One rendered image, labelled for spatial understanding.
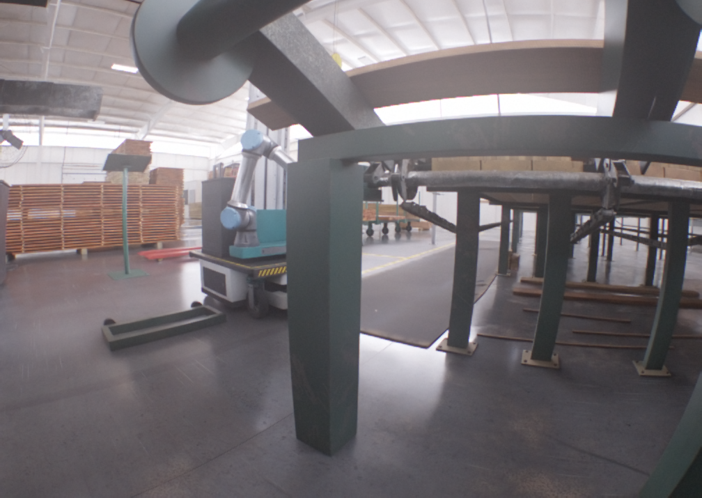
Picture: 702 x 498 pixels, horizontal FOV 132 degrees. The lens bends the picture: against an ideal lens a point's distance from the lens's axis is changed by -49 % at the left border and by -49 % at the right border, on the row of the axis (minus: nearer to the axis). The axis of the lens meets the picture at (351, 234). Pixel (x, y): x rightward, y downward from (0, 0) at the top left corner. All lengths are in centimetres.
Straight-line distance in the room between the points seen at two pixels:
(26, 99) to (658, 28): 80
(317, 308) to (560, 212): 104
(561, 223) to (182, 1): 137
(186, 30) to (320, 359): 67
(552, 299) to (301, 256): 107
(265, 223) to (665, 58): 196
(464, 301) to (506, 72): 106
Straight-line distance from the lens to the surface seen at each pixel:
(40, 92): 41
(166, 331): 167
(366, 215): 622
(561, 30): 1146
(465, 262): 139
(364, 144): 61
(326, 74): 61
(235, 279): 184
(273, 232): 201
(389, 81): 67
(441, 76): 64
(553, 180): 90
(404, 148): 57
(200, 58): 49
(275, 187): 212
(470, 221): 137
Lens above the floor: 64
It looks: 5 degrees down
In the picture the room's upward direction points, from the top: 1 degrees clockwise
